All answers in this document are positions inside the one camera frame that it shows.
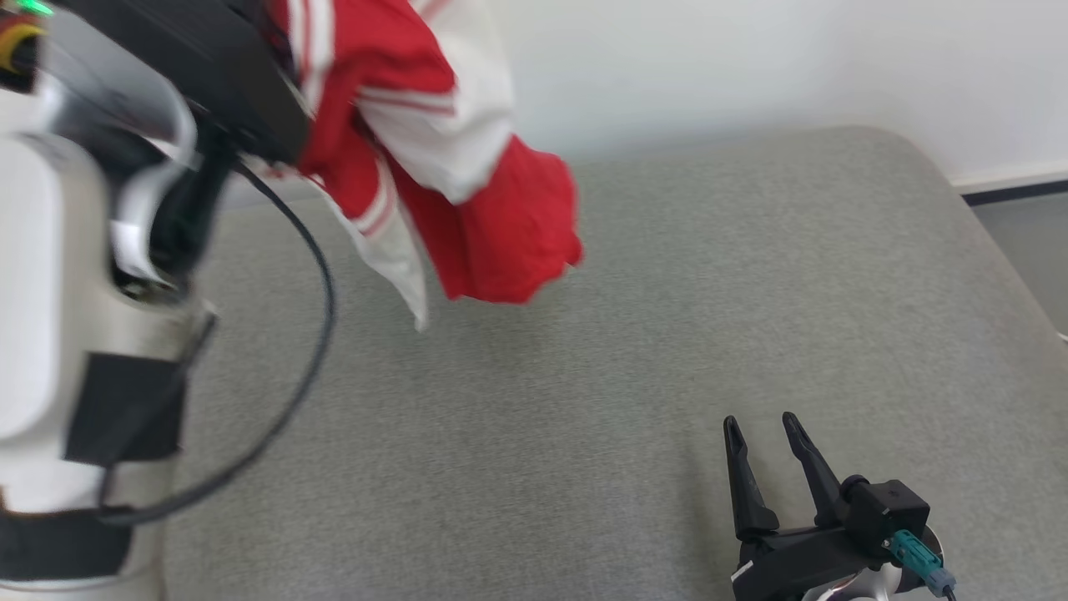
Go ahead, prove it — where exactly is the teal right camera connector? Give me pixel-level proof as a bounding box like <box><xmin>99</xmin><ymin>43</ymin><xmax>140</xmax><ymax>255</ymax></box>
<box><xmin>886</xmin><ymin>530</ymin><xmax>959</xmax><ymax>601</ymax></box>

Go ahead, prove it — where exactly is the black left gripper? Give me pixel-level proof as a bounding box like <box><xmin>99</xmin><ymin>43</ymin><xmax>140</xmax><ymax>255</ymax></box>
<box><xmin>50</xmin><ymin>0</ymin><xmax>311</xmax><ymax>165</ymax></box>

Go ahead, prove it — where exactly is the red white basketball jersey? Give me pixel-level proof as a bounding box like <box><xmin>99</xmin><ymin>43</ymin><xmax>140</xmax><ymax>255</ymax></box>
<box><xmin>265</xmin><ymin>0</ymin><xmax>585</xmax><ymax>332</ymax></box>

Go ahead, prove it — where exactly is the dark wall baseboard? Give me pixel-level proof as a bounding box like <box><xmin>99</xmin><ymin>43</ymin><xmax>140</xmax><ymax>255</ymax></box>
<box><xmin>960</xmin><ymin>177</ymin><xmax>1068</xmax><ymax>206</ymax></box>

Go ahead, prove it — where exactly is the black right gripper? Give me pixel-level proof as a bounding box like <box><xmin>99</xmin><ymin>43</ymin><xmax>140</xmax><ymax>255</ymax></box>
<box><xmin>723</xmin><ymin>412</ymin><xmax>899</xmax><ymax>601</ymax></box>

